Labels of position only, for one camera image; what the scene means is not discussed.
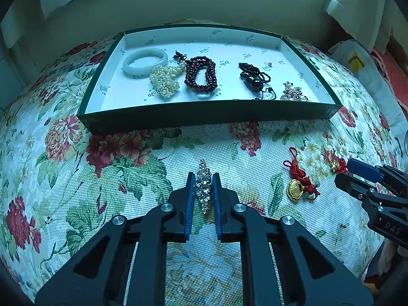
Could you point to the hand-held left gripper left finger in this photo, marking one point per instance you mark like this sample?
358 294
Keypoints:
191 197

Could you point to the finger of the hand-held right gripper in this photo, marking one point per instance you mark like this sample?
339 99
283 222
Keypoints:
349 181
363 169

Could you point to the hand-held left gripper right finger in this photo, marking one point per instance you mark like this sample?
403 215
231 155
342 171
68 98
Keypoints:
216 197

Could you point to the long rhinestone hair clip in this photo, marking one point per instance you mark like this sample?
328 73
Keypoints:
204 188

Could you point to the small red gold charm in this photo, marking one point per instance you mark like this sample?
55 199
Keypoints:
336 165

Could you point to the red knot gold ingot charm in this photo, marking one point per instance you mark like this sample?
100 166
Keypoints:
295 193

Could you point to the round rhinestone brooch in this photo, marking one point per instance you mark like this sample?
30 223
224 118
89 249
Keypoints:
293 94

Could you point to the green cardboard tray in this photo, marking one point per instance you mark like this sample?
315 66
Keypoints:
229 91

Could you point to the small stud earring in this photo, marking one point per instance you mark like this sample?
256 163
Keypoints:
268 65

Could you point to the pale jade bangle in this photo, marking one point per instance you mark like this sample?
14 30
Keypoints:
130 67

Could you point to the floral bedsheet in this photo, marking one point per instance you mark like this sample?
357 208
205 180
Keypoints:
95 181

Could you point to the pink blanket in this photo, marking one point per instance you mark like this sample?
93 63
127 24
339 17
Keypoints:
393 73

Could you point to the white yellow patterned pillow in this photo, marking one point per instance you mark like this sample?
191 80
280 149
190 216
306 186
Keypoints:
353 60

